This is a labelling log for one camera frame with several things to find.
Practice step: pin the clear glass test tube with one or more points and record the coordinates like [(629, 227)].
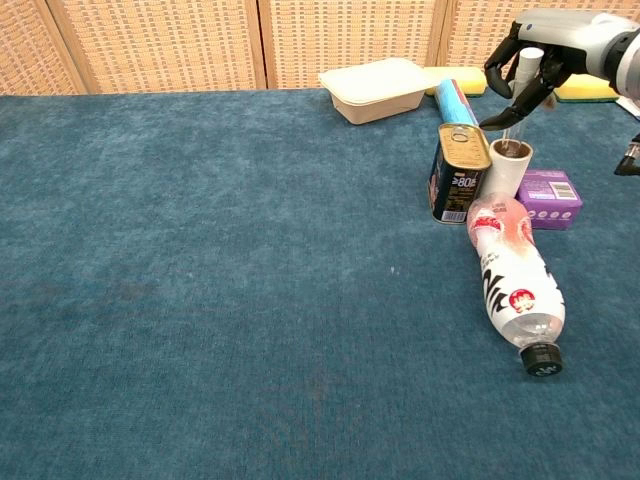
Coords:
[(530, 62)]

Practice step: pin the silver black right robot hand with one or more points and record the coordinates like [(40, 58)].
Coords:
[(565, 35)]

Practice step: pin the woven bamboo folding screen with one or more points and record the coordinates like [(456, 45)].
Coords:
[(165, 40)]

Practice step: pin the beige lidded food container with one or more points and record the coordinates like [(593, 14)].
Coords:
[(370, 85)]

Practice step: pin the purple soap box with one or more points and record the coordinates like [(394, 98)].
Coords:
[(550, 200)]

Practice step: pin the yellow sponge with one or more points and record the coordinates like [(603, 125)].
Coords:
[(467, 80), (585, 92)]

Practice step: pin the blue table cloth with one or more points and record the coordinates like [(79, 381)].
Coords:
[(200, 275)]

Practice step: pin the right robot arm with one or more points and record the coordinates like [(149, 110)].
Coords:
[(627, 60)]

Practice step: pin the gold lid luncheon meat tin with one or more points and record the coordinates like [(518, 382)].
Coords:
[(457, 190)]

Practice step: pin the white labelled plastic drink bottle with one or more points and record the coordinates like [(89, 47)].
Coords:
[(517, 280)]

